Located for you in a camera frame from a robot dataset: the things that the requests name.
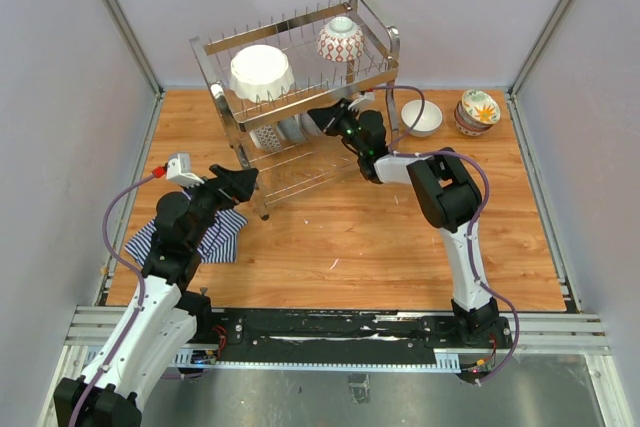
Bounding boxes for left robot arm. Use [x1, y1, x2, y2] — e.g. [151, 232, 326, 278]
[53, 161, 259, 426]

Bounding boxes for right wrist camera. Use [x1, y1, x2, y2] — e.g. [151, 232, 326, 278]
[348, 91, 375, 111]

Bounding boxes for grey striped bowl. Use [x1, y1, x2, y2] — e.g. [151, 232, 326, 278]
[299, 113, 323, 137]

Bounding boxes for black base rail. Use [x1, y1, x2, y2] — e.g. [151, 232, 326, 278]
[204, 309, 514, 366]

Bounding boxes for blue white striped cloth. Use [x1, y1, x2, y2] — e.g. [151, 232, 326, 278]
[125, 210, 248, 266]

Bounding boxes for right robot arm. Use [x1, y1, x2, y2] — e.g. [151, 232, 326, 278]
[308, 100, 499, 347]

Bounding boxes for black diamond pattern bowl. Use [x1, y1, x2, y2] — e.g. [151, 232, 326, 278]
[455, 120, 490, 137]

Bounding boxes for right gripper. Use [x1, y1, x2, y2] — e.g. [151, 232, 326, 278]
[309, 98, 368, 156]

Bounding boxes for orange green leaf bowl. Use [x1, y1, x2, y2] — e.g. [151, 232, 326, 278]
[461, 90, 501, 125]

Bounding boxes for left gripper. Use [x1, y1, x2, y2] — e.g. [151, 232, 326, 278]
[179, 164, 258, 249]

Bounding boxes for plain white bowl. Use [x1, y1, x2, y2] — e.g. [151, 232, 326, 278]
[401, 100, 443, 137]

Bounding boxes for grey leaf pattern bowl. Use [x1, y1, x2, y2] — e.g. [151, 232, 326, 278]
[454, 101, 482, 125]

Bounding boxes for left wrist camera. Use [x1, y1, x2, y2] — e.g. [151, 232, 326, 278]
[152, 152, 205, 188]

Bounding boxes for grey wave pattern bowl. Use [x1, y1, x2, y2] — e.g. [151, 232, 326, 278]
[277, 117, 306, 144]

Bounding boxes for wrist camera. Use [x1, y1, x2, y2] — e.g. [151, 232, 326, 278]
[348, 91, 375, 111]
[152, 152, 205, 188]

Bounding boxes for brown lattice pattern bowl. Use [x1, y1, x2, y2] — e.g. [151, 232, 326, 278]
[249, 125, 282, 153]

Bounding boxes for steel two-tier dish rack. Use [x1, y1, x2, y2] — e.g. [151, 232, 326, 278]
[190, 0, 400, 220]

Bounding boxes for pink floral bowl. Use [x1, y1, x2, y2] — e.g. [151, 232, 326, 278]
[454, 105, 493, 136]

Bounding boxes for red diamond pattern bowl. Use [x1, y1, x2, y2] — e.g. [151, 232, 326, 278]
[316, 16, 365, 63]

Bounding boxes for white scalloped bowl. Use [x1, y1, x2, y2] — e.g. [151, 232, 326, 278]
[230, 45, 294, 103]

